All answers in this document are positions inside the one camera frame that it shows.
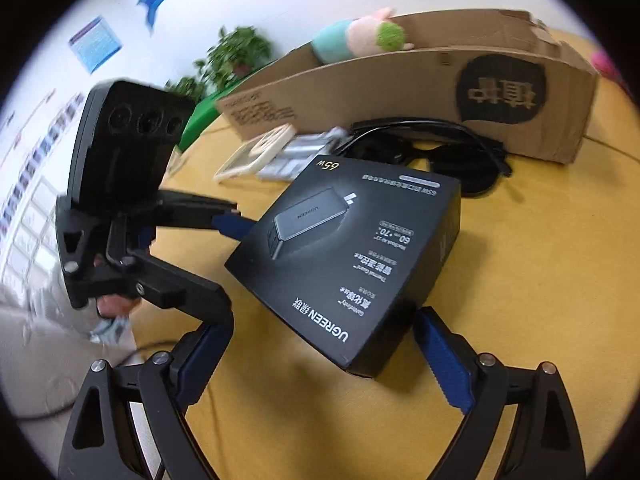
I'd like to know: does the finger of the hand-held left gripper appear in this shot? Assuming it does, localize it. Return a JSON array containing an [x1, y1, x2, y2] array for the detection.
[[154, 188, 249, 239], [131, 253, 236, 329]]

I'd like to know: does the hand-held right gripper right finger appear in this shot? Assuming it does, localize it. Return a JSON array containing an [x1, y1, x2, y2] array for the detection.
[[414, 306, 587, 480]]

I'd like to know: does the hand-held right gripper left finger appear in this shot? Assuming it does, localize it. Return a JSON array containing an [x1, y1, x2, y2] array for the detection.
[[57, 324, 230, 480]]

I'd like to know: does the black charger box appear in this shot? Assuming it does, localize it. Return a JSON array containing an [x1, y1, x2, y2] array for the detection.
[[223, 155, 462, 379]]

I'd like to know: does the yellow desktop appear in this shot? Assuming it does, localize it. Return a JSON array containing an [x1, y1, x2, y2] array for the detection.
[[119, 25, 640, 480]]

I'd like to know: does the person's left hand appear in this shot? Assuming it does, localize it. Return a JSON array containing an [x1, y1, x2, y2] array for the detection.
[[96, 295, 134, 319]]

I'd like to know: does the green potted plant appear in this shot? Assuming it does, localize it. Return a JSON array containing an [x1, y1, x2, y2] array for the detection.
[[167, 75, 209, 104], [194, 25, 274, 82]]

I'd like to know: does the grey white packet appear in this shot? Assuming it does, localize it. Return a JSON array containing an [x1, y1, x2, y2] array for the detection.
[[257, 127, 352, 184]]

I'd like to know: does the window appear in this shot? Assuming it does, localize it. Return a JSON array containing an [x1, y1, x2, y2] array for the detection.
[[0, 175, 67, 288]]

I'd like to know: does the brown cardboard box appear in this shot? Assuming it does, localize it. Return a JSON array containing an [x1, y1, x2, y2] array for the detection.
[[215, 8, 601, 165]]

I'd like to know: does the pastel plush toy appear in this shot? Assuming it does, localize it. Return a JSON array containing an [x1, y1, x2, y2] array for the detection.
[[310, 6, 416, 64]]

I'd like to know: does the pink object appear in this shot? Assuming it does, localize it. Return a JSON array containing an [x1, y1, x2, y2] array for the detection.
[[590, 49, 620, 80]]

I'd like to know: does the row of wall photos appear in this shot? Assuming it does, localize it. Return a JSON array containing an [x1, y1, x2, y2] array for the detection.
[[0, 87, 87, 173]]

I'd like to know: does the blue notice wall poster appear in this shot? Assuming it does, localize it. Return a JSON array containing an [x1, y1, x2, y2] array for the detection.
[[67, 14, 124, 74]]

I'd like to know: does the black cable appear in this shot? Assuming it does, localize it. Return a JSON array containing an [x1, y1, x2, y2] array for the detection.
[[345, 117, 512, 179]]

